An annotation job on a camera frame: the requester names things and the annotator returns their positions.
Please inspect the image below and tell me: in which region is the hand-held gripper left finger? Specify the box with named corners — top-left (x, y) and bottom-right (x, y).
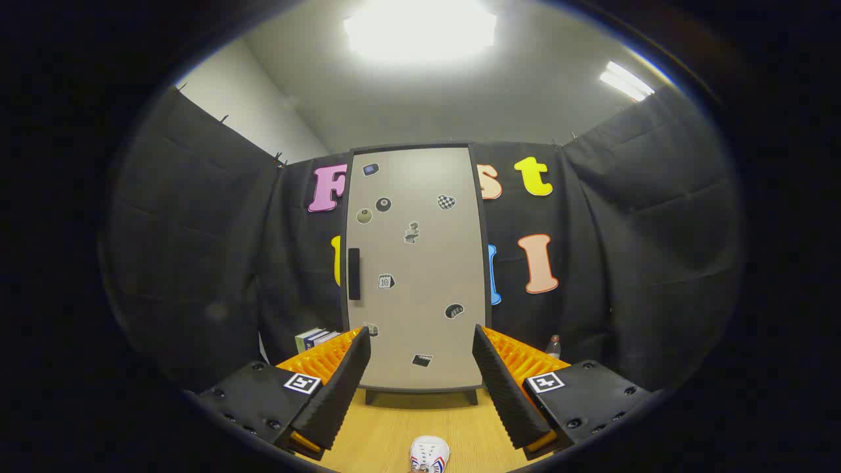
top-left (197, 327), bottom-right (372, 461)

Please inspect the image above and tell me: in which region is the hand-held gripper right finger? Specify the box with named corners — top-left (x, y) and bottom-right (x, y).
top-left (472, 324), bottom-right (654, 461)

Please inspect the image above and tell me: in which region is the white canvas shoe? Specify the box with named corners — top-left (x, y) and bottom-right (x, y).
top-left (409, 436), bottom-right (451, 473)

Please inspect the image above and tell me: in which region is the dark grey shoe cabinet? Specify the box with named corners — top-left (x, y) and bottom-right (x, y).
top-left (342, 143), bottom-right (493, 405)

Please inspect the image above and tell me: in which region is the black backdrop cloth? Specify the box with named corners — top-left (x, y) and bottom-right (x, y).
top-left (108, 85), bottom-right (743, 395)

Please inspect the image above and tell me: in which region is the narrow ceiling light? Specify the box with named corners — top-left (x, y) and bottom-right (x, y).
top-left (599, 60), bottom-right (656, 102)

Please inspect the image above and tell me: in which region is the large ceiling light panel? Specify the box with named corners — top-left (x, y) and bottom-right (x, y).
top-left (342, 0), bottom-right (498, 64)

